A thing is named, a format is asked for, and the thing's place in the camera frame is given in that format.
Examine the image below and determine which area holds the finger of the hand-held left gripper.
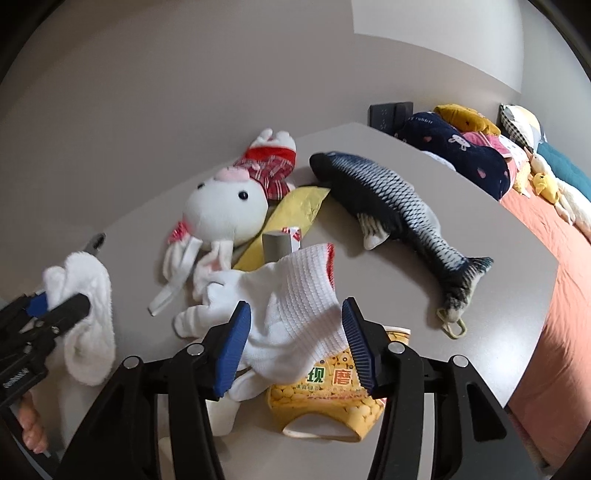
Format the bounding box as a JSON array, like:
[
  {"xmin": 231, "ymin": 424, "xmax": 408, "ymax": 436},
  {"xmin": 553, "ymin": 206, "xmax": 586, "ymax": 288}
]
[
  {"xmin": 46, "ymin": 293, "xmax": 92, "ymax": 335},
  {"xmin": 0, "ymin": 293, "xmax": 51, "ymax": 333}
]

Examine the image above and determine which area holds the grey desk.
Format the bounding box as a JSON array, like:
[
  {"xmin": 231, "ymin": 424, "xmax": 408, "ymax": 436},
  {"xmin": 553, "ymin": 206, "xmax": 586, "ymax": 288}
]
[{"xmin": 60, "ymin": 122, "xmax": 559, "ymax": 480}]

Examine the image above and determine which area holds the teal cushion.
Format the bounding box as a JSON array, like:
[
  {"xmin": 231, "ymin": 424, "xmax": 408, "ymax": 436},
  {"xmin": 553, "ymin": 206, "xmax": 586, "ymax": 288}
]
[{"xmin": 536, "ymin": 141, "xmax": 591, "ymax": 201}]

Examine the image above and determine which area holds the yellow paper cup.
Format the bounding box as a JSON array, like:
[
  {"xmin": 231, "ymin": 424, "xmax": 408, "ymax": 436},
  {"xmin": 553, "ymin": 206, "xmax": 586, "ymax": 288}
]
[{"xmin": 267, "ymin": 325, "xmax": 411, "ymax": 441}]

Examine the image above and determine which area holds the mustard yellow plush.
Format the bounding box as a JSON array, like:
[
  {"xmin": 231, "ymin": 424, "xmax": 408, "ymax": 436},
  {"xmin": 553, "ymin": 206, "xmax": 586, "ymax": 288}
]
[{"xmin": 433, "ymin": 104, "xmax": 502, "ymax": 136}]

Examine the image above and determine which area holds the bed with orange cover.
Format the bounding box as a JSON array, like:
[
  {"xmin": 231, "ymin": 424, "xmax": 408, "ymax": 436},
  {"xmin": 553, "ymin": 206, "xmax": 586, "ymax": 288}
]
[{"xmin": 501, "ymin": 187, "xmax": 591, "ymax": 467}]

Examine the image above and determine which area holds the white rabbit plush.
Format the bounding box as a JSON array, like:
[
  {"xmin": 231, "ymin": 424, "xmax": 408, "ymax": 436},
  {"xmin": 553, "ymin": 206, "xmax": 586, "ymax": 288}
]
[{"xmin": 148, "ymin": 166, "xmax": 269, "ymax": 317}]

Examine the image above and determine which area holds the black wall socket panel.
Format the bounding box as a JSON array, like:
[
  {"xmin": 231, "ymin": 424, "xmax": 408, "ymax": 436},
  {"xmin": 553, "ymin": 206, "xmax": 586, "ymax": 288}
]
[{"xmin": 368, "ymin": 102, "xmax": 414, "ymax": 130}]

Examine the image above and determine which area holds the white goose plush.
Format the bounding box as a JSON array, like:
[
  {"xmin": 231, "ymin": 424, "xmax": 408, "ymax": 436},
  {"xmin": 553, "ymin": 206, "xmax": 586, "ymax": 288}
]
[{"xmin": 529, "ymin": 152, "xmax": 591, "ymax": 234}]

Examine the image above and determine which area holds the olive elastic loop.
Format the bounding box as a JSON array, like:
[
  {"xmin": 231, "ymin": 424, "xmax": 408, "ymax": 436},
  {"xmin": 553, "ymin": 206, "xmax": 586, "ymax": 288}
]
[{"xmin": 436, "ymin": 308, "xmax": 468, "ymax": 341}]

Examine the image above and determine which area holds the white knit glove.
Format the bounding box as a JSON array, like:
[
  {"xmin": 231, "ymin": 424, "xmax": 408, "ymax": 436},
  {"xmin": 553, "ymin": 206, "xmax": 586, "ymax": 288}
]
[{"xmin": 173, "ymin": 244, "xmax": 352, "ymax": 402}]

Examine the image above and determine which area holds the navy rabbit print blanket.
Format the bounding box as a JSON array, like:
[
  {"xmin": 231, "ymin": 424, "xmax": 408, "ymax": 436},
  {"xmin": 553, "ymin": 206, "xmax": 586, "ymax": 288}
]
[{"xmin": 394, "ymin": 112, "xmax": 511, "ymax": 200}]

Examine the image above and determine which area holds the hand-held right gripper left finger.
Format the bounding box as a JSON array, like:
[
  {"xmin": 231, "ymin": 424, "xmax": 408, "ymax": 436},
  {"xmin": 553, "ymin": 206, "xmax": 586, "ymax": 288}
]
[{"xmin": 55, "ymin": 300, "xmax": 252, "ymax": 480}]

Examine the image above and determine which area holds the white dotted pillow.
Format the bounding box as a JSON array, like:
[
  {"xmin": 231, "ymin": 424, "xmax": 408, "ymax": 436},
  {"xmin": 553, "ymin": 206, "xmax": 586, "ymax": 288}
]
[{"xmin": 501, "ymin": 136, "xmax": 527, "ymax": 160}]

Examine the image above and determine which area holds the checkered patchwork pillow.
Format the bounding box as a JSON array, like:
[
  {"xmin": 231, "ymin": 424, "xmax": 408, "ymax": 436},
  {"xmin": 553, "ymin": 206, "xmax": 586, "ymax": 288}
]
[{"xmin": 499, "ymin": 104, "xmax": 546, "ymax": 151}]

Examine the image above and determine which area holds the grey carton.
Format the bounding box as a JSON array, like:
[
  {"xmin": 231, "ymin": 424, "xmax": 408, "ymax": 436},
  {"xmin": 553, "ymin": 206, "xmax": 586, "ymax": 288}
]
[{"xmin": 262, "ymin": 225, "xmax": 303, "ymax": 264}]

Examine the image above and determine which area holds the white cloth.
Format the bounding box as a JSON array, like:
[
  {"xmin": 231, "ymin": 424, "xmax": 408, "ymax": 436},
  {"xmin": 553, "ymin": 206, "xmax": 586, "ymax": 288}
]
[{"xmin": 42, "ymin": 251, "xmax": 116, "ymax": 387}]

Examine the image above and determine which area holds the grey fish plush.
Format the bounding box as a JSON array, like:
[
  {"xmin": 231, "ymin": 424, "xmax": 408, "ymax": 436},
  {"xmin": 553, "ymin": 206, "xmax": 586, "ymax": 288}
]
[{"xmin": 308, "ymin": 151, "xmax": 495, "ymax": 319}]

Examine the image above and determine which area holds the person's left hand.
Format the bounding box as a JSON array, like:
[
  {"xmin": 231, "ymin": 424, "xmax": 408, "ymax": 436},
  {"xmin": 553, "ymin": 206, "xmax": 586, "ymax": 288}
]
[{"xmin": 18, "ymin": 392, "xmax": 49, "ymax": 453}]

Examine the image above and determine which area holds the yellow duck plush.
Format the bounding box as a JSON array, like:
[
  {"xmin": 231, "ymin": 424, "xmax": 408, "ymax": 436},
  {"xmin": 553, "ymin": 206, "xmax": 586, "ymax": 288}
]
[{"xmin": 531, "ymin": 172, "xmax": 561, "ymax": 204}]

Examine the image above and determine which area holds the yellow dotted pillow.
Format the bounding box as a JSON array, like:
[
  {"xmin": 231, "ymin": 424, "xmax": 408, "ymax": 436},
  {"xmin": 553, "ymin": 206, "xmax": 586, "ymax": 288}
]
[{"xmin": 512, "ymin": 159, "xmax": 532, "ymax": 195}]

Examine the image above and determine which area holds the pink cartoon blanket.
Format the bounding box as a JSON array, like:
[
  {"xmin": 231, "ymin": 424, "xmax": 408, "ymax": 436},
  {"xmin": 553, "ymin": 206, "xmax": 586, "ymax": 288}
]
[{"xmin": 462, "ymin": 131, "xmax": 527, "ymax": 185}]

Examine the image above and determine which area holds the red plaid plush doll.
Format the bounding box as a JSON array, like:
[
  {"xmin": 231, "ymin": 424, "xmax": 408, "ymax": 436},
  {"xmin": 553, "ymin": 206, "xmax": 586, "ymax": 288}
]
[{"xmin": 235, "ymin": 128, "xmax": 297, "ymax": 200}]

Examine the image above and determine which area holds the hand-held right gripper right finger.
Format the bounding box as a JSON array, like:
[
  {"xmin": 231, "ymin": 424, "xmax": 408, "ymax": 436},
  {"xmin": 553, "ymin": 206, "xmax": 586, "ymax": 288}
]
[{"xmin": 341, "ymin": 296, "xmax": 527, "ymax": 480}]

